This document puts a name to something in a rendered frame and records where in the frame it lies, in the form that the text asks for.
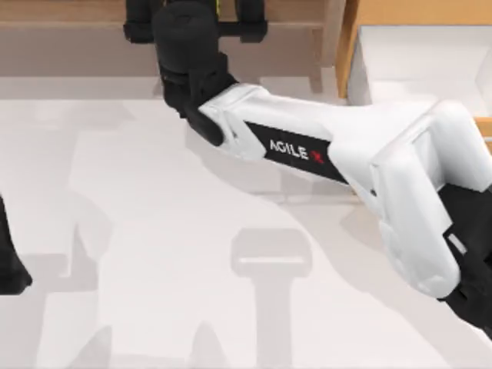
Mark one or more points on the brown wooden open shelf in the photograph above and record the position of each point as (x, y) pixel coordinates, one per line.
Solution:
(77, 46)

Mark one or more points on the orange wooden cupboard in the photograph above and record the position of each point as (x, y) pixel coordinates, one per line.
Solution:
(348, 38)

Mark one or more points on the grey drawer inside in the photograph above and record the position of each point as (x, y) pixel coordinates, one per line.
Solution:
(415, 57)

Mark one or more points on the pale wooden drawer front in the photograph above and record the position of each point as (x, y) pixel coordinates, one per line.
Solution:
(485, 132)

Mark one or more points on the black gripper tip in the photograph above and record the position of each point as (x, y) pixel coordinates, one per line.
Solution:
(10, 253)

